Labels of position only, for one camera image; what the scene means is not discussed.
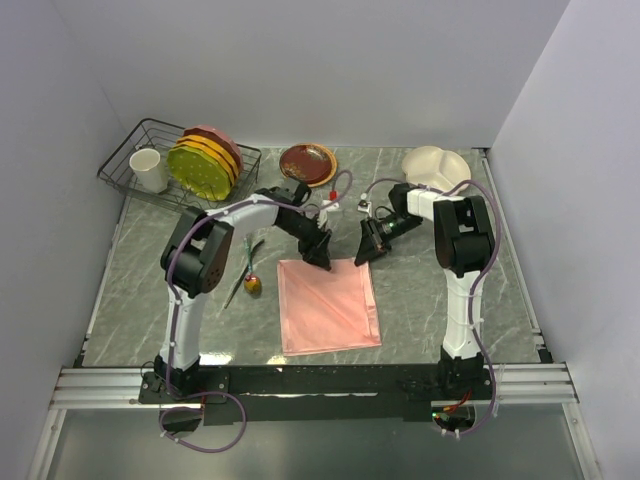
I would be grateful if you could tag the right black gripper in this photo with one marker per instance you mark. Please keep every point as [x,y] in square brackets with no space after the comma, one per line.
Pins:
[372,242]

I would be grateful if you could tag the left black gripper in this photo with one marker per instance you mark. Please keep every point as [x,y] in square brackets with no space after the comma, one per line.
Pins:
[319,256]

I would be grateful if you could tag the pink satin napkin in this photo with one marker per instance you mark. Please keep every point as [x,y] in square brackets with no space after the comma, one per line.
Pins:
[326,311]

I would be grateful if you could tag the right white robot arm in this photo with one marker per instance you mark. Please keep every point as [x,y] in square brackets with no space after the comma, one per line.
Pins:
[465,249]

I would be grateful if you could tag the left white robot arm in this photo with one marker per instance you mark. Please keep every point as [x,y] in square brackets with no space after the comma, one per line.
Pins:
[195,258]

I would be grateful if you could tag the iridescent metal spoon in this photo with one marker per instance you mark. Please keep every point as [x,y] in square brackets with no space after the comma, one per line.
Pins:
[251,282]

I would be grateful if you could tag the black utensil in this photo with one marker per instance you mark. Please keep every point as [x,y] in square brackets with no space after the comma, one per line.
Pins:
[240,285]

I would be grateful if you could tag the dark red decorated plate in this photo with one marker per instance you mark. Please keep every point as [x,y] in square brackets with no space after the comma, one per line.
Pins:
[314,164]

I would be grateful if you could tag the cream divided plate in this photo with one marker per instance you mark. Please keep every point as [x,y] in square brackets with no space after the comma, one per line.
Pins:
[436,168]

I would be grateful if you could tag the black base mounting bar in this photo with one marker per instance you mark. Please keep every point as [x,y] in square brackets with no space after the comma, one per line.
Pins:
[228,394]

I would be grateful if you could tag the green polka dot plate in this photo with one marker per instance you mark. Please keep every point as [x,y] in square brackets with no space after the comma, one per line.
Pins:
[199,172]

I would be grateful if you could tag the orange plate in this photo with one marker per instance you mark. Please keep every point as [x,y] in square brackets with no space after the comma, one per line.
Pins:
[214,150]

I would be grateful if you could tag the dark pink plate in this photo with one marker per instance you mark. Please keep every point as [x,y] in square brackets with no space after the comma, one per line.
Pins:
[221,139]

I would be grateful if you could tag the white cup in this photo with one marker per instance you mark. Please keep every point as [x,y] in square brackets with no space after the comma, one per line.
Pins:
[147,165]

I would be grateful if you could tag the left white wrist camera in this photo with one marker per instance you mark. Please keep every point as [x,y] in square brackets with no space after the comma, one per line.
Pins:
[329,205]

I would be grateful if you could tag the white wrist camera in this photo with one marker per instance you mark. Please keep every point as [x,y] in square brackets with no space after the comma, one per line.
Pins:
[329,205]
[365,206]

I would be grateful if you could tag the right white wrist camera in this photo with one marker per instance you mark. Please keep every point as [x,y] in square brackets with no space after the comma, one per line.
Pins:
[365,206]

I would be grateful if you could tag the aluminium frame rail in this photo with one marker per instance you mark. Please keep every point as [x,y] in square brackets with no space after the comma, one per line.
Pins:
[119,388]

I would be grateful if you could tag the black wire dish rack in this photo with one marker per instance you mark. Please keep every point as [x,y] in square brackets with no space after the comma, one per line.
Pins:
[161,136]

